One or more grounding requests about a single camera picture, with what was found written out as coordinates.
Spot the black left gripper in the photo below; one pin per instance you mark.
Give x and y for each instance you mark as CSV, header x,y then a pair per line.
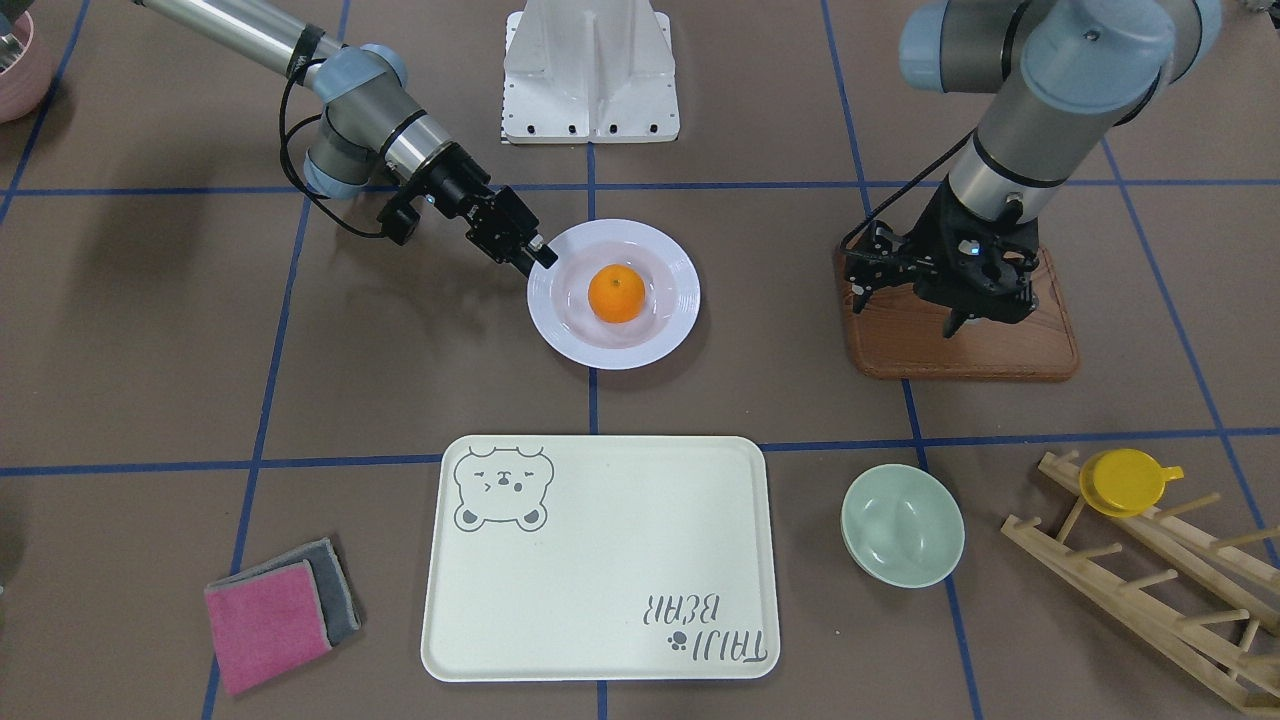
x,y
937,237

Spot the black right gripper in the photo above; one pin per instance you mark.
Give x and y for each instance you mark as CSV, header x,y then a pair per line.
x,y
455,186

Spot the orange fruit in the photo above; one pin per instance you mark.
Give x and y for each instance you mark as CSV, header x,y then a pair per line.
x,y
617,294

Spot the white round plate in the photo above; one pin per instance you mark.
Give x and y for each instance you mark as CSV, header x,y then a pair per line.
x,y
557,298

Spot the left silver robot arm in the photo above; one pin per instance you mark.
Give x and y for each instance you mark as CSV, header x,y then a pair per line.
x,y
1061,74

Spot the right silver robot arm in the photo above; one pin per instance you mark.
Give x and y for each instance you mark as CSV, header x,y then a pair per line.
x,y
369,122

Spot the cream bear tray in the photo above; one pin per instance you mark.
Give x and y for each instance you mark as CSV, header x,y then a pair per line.
x,y
586,558

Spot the wooden cutting board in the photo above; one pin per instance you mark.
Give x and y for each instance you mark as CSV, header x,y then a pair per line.
x,y
899,336

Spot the green bowl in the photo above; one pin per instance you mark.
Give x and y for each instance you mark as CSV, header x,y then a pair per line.
x,y
901,526

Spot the yellow mug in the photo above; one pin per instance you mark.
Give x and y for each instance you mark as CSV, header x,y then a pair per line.
x,y
1125,482

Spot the wooden mug rack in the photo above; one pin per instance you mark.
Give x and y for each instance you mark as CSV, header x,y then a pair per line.
x,y
1211,608

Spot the pink and grey cloths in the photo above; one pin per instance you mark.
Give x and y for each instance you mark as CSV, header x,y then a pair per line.
x,y
279,615

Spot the pink bowl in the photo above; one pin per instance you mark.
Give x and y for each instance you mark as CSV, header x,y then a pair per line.
x,y
25,85

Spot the metal scoop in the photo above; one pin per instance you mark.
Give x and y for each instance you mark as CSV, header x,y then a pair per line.
x,y
11,47

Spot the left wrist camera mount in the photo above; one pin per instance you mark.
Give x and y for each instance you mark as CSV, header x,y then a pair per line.
x,y
874,258

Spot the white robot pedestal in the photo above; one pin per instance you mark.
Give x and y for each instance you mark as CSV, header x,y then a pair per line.
x,y
589,72

